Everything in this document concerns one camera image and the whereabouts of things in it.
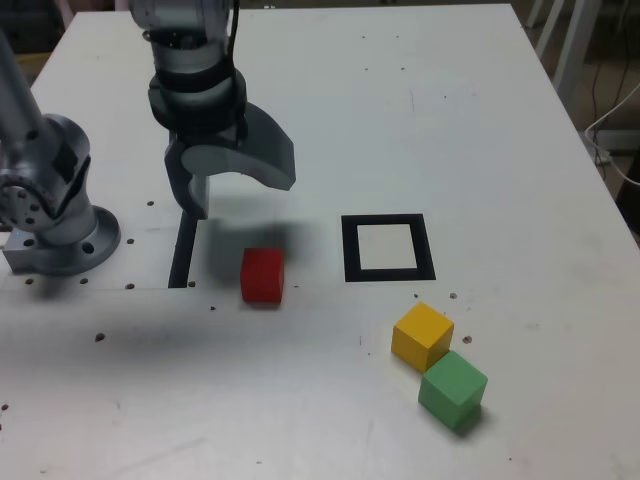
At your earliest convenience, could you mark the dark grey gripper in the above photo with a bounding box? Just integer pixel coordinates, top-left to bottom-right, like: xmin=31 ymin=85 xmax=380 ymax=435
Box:
xmin=163 ymin=103 xmax=297 ymax=221

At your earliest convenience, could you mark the red cube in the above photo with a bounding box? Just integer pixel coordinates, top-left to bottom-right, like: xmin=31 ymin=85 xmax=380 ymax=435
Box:
xmin=239 ymin=247 xmax=286 ymax=304

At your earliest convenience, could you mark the yellow cube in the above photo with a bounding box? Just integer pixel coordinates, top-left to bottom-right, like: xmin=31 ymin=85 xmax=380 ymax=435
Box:
xmin=390 ymin=301 xmax=456 ymax=374

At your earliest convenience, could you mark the green cube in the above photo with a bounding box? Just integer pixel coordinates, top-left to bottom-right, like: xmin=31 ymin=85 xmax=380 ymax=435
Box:
xmin=417 ymin=349 xmax=489 ymax=432

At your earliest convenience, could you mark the black tape square outline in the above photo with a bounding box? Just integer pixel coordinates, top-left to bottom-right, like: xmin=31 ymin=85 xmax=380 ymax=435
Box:
xmin=340 ymin=213 xmax=437 ymax=284

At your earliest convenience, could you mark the black tape strip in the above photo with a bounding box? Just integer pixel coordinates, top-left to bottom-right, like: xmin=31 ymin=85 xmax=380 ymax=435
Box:
xmin=167 ymin=209 xmax=198 ymax=290

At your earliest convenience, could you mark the yellow background object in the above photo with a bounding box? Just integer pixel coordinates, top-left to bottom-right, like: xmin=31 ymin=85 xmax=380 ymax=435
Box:
xmin=15 ymin=52 xmax=51 ymax=85

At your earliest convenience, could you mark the thin white furniture leg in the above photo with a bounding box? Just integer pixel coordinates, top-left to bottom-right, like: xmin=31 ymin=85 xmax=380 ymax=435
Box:
xmin=524 ymin=0 xmax=547 ymax=29

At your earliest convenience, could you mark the white furniture frame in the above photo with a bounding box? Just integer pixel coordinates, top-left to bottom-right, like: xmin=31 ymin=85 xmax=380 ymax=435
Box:
xmin=534 ymin=0 xmax=602 ymax=96

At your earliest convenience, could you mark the white cable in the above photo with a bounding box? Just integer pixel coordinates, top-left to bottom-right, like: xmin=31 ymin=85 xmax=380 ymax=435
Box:
xmin=583 ymin=82 xmax=640 ymax=187

